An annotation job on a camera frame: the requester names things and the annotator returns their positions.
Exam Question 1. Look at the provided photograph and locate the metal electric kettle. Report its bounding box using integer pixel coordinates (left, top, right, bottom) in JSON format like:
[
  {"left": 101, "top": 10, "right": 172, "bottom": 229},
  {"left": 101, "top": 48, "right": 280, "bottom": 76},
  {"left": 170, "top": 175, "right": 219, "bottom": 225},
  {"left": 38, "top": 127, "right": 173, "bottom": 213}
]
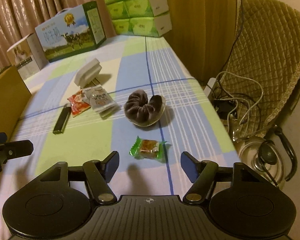
[{"left": 234, "top": 125, "right": 298, "bottom": 189}]

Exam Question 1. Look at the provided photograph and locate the dark velvet scrunchie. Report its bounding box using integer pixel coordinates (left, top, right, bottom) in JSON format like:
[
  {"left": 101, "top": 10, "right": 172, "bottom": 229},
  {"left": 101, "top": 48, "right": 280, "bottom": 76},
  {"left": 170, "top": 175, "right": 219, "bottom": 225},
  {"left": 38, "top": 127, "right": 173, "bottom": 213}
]
[{"left": 124, "top": 89, "right": 166, "bottom": 127}]

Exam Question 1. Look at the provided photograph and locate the white plug-in adapter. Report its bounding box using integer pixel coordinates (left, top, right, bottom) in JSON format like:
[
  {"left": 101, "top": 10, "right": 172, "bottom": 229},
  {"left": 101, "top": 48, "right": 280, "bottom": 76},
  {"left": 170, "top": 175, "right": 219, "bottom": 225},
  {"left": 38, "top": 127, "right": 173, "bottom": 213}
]
[{"left": 74, "top": 58, "right": 102, "bottom": 88}]

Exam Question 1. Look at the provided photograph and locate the clear grey sachet packet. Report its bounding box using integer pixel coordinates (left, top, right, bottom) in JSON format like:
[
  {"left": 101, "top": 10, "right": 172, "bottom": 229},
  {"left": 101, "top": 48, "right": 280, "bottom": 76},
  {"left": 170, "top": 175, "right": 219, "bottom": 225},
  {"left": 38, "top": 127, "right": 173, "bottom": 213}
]
[{"left": 82, "top": 85, "right": 120, "bottom": 119}]

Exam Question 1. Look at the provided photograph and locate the black power cable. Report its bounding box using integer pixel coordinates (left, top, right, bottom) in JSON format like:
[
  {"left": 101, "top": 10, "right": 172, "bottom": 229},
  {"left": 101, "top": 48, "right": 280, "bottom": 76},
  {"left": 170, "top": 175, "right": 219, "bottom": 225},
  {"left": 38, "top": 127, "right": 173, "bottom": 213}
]
[{"left": 221, "top": 0, "right": 247, "bottom": 72}]

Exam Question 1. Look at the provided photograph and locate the black lighter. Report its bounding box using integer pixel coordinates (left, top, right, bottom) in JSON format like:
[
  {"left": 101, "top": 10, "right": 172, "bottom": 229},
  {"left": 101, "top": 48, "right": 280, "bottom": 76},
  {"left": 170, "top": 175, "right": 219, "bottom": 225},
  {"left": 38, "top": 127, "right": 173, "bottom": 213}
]
[{"left": 53, "top": 104, "right": 71, "bottom": 134}]

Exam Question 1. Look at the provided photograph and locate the open brown cardboard box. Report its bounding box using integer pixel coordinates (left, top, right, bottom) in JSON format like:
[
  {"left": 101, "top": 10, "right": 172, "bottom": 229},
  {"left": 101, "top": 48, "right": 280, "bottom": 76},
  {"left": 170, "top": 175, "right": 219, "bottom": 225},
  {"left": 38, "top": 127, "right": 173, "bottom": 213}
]
[{"left": 0, "top": 64, "right": 33, "bottom": 189}]

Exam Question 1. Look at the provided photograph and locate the green tissue pack bundle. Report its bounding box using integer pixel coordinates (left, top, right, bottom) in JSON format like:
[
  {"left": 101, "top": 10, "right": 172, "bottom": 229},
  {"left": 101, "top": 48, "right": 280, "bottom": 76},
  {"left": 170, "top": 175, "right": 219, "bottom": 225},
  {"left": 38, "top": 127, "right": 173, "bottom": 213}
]
[{"left": 104, "top": 0, "right": 172, "bottom": 37}]

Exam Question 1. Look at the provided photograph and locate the green candy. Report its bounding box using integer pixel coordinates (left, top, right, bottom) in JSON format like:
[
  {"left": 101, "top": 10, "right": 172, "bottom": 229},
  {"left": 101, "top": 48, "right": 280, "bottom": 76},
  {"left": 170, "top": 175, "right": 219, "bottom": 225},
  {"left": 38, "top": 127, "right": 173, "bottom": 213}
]
[{"left": 129, "top": 136, "right": 171, "bottom": 163}]

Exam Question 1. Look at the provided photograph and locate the blue milk carton gift box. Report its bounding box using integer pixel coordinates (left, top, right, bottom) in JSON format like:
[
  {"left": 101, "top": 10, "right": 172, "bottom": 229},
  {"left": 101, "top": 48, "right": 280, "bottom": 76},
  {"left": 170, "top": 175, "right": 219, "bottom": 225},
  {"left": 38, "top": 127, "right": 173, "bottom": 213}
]
[{"left": 35, "top": 1, "right": 106, "bottom": 63}]

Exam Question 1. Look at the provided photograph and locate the small white humidifier box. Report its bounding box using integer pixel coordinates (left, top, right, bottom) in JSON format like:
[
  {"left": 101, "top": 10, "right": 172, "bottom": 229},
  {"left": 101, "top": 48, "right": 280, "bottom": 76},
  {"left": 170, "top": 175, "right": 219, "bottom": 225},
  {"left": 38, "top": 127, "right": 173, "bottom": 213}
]
[{"left": 6, "top": 33, "right": 49, "bottom": 80}]

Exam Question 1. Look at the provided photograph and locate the quilted olive chair cover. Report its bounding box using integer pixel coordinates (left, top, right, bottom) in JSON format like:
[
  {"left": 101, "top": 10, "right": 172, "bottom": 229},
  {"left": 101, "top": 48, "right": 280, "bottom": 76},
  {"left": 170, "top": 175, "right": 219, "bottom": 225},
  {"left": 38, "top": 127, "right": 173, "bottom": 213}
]
[{"left": 221, "top": 0, "right": 300, "bottom": 137}]

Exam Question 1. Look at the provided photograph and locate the red snack packet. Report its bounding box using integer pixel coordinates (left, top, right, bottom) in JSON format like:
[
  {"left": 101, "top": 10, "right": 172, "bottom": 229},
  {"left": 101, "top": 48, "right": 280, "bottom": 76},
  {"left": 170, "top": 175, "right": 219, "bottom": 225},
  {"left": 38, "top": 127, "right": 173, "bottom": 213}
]
[{"left": 67, "top": 90, "right": 91, "bottom": 117}]

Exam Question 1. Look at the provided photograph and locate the checked blue green bedsheet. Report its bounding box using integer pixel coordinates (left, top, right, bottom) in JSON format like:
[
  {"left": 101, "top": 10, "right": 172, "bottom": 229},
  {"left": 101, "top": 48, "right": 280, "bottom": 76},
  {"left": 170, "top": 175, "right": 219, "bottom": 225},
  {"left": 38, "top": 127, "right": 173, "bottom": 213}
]
[{"left": 0, "top": 36, "right": 238, "bottom": 239}]

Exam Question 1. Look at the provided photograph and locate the white power strip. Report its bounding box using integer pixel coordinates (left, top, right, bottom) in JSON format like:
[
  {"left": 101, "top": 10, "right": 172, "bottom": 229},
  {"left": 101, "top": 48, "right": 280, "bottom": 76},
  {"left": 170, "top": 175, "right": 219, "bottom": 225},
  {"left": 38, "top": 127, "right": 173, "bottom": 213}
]
[{"left": 203, "top": 77, "right": 217, "bottom": 101}]

